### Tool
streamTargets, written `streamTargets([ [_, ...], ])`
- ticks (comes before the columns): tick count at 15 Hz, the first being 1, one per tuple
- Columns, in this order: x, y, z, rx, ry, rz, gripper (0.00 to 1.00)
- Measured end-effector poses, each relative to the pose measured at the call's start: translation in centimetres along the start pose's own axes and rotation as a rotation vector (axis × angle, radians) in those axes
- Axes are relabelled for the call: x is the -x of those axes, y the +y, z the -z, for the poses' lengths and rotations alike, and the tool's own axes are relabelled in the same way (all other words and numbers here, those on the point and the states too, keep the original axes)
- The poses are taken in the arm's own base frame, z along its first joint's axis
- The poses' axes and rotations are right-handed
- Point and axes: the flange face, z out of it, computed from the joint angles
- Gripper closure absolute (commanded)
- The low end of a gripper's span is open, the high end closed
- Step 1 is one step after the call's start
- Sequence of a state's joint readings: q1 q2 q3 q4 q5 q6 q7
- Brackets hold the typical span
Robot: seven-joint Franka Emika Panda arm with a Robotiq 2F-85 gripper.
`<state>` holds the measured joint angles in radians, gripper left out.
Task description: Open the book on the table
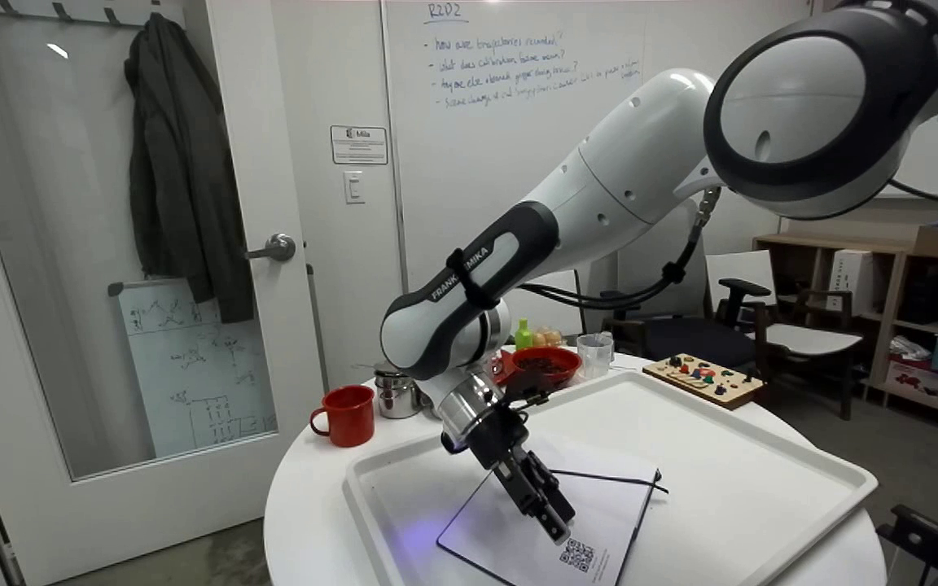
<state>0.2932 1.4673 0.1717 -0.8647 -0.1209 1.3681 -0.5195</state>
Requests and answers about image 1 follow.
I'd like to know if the red mug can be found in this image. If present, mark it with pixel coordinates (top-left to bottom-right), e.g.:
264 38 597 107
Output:
307 386 378 451

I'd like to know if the clear plastic container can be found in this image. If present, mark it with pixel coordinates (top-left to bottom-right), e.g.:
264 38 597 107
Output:
573 330 617 378

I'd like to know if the small leaning whiteboard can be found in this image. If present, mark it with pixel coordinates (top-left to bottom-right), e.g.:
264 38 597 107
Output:
111 280 281 463

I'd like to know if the white wall sign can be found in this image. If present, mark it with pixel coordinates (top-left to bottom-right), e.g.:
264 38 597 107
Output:
325 121 391 171

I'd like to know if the wooden button board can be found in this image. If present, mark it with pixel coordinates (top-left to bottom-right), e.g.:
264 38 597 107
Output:
642 351 768 415

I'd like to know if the coat hook rack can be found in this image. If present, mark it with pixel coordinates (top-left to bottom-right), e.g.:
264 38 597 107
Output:
0 0 155 25

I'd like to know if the white door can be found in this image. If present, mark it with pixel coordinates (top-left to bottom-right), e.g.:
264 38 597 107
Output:
0 0 325 586

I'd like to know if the large white tray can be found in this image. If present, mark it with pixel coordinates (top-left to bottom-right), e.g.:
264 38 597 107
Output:
337 366 883 586

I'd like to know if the dark hanging jacket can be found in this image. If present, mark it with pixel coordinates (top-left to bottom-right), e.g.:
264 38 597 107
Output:
121 9 256 327

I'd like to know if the large wall whiteboard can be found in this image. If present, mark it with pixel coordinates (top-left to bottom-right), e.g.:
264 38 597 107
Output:
378 0 821 330

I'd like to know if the wooden shelf unit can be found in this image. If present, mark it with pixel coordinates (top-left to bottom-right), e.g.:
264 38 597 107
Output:
756 223 938 431

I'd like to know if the red bowl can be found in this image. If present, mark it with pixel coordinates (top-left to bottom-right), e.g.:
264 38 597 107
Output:
492 347 586 397

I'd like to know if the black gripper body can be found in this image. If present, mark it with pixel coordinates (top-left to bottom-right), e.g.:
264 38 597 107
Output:
440 389 543 474

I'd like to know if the navy blue notebook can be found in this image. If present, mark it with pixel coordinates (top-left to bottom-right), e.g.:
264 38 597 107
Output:
432 458 672 586

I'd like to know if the black office chair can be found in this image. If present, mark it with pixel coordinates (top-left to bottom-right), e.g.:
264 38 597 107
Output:
702 252 868 422

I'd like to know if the steel canister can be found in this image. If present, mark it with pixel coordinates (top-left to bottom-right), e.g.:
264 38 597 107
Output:
372 362 422 423

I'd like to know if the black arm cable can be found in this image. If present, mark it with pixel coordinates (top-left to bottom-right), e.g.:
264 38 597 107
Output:
515 182 726 316

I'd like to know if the silver door handle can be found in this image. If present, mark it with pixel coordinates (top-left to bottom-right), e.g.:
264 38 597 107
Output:
245 231 300 269

